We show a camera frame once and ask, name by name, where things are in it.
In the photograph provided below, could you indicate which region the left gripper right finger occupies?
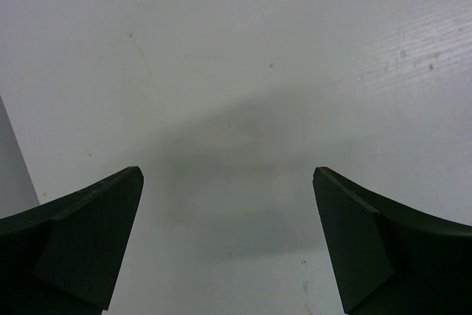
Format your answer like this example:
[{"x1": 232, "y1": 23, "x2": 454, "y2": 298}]
[{"x1": 313, "y1": 167, "x2": 471, "y2": 314}]

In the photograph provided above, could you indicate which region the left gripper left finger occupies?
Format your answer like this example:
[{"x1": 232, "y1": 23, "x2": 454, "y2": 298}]
[{"x1": 1, "y1": 166, "x2": 144, "y2": 314}]

